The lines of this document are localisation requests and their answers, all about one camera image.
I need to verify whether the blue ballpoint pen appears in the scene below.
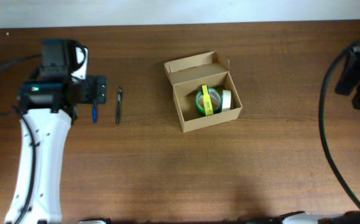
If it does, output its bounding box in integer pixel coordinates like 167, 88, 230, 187
92, 102, 98, 124

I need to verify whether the black ballpoint pen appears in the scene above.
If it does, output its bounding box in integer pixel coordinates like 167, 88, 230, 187
116, 86, 123, 124

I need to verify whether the brown cardboard box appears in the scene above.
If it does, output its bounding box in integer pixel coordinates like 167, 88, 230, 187
164, 52, 242, 133

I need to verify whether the yellow highlighter marker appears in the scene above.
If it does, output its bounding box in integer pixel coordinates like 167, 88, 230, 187
201, 85, 214, 116

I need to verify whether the green tape roll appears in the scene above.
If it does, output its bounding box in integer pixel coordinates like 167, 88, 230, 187
195, 86, 223, 116

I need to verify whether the beige masking tape roll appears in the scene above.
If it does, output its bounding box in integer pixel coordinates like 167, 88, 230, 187
221, 90, 232, 112

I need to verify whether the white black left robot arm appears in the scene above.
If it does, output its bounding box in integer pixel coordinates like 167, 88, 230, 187
5, 39, 106, 223

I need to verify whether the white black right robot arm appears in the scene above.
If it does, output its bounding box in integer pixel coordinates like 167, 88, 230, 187
281, 47, 360, 224

